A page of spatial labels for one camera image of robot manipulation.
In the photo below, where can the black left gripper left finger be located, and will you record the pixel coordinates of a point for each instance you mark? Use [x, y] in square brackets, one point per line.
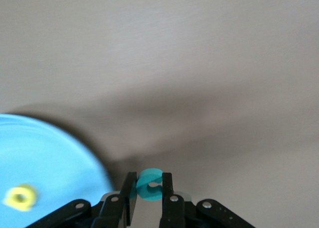
[128, 200]

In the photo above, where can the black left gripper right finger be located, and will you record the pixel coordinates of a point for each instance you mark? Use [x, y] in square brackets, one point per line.
[167, 188]

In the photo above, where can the teal foam letter c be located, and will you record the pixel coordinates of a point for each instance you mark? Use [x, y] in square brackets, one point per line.
[144, 188]

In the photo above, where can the yellow foam letter a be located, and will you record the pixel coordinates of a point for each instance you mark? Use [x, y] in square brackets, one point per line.
[30, 196]

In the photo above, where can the blue plate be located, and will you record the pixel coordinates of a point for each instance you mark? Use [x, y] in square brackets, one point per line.
[49, 163]

